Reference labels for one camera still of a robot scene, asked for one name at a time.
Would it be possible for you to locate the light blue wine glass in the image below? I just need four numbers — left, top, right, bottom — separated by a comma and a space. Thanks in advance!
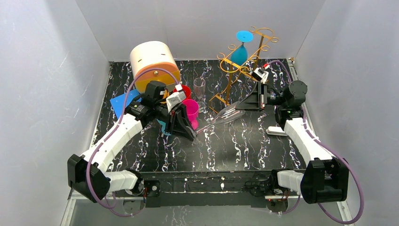
157, 120, 171, 136

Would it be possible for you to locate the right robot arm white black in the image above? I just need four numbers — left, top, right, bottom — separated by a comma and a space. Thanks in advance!
236, 81, 349, 204

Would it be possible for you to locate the white cylindrical drawer box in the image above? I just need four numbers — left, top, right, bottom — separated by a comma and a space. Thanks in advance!
129, 41, 181, 93

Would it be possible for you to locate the yellow wine glass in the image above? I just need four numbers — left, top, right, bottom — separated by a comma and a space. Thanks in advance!
160, 92, 170, 104

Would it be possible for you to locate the red wine glass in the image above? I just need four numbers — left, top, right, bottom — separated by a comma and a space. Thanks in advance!
173, 84, 191, 100

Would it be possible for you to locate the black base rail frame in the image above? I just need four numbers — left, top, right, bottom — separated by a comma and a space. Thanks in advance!
67, 169, 312, 216

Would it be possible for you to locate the gold wire glass rack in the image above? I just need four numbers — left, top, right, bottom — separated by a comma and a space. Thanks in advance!
208, 26, 279, 113

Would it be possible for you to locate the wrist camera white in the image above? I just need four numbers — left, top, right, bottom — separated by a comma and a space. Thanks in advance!
251, 64, 270, 84
166, 84, 187, 112

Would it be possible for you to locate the white oblong case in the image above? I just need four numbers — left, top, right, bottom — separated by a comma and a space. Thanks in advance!
266, 126, 287, 137

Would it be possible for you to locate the blue flat sheet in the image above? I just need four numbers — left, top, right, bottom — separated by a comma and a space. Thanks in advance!
110, 89, 140, 119

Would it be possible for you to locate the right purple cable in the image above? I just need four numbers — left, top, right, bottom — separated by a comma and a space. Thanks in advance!
268, 60, 365, 225

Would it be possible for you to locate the teal wine glass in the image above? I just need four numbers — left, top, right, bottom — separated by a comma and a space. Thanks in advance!
230, 31, 253, 66

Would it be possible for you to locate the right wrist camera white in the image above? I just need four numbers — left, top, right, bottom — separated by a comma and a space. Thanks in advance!
251, 64, 270, 84

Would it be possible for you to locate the clear wine glass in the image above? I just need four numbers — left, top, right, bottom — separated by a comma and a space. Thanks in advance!
196, 102, 246, 134
193, 78, 207, 113

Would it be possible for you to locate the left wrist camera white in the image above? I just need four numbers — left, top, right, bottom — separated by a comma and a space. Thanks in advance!
166, 84, 187, 112

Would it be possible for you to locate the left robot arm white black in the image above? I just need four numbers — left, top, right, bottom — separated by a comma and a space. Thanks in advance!
67, 81, 197, 203

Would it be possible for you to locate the magenta wine glass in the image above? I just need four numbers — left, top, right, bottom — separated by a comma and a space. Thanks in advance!
183, 99, 199, 130

